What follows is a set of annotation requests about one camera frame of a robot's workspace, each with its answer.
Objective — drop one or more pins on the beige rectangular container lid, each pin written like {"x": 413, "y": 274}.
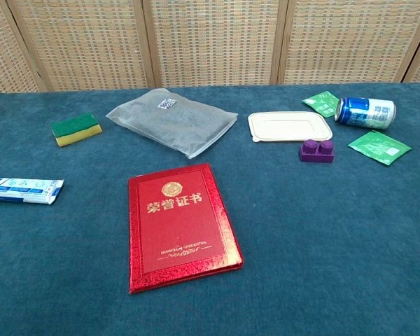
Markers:
{"x": 288, "y": 126}

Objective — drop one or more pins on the woven rattan folding screen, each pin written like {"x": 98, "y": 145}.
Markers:
{"x": 210, "y": 42}

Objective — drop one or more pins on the teal blue table cloth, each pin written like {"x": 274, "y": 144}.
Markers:
{"x": 301, "y": 245}

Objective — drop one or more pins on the purple toy building block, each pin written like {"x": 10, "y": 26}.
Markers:
{"x": 316, "y": 151}

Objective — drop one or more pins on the white and blue plastic packet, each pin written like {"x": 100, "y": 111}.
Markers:
{"x": 21, "y": 189}

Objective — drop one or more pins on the blue and white drink can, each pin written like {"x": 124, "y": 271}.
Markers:
{"x": 365, "y": 112}

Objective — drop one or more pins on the small green sachet packet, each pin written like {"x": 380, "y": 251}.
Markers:
{"x": 321, "y": 103}

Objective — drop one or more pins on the large green sachet packet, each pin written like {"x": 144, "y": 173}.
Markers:
{"x": 379, "y": 147}

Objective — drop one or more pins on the red honor certificate book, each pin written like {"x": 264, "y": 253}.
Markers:
{"x": 182, "y": 224}

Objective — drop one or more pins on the green and yellow sponge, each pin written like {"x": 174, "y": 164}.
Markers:
{"x": 76, "y": 129}

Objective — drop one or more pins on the frosted plastic bag with cloth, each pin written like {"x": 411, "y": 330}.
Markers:
{"x": 171, "y": 120}

